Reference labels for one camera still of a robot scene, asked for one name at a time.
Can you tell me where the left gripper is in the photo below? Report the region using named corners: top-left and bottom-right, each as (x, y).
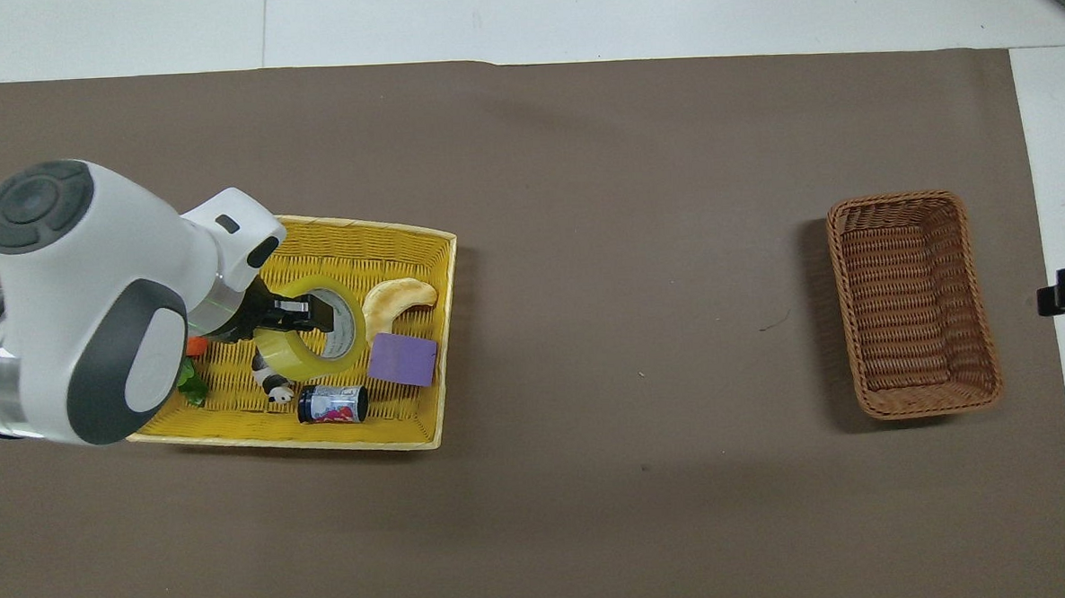
top-left (226, 289), bottom-right (318, 344)

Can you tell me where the yellow tape roll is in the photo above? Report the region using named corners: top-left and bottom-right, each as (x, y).
top-left (252, 272), bottom-right (372, 385)

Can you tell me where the yellow wicker basket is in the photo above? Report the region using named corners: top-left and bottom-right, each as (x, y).
top-left (119, 207), bottom-right (467, 464)

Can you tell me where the brown wicker basket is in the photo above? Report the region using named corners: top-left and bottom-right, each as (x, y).
top-left (823, 188), bottom-right (1007, 423)

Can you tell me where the panda figurine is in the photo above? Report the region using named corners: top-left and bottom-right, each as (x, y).
top-left (249, 349), bottom-right (298, 406)

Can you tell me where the toy carrot with green leaves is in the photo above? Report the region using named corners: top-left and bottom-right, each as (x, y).
top-left (173, 336), bottom-right (213, 409)

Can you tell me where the small printed can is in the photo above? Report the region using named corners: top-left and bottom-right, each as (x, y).
top-left (295, 383), bottom-right (371, 427)

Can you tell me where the toy croissant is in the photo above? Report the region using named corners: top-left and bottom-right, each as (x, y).
top-left (359, 277), bottom-right (442, 344)

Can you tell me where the purple block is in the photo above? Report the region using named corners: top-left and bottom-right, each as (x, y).
top-left (365, 330), bottom-right (441, 391)

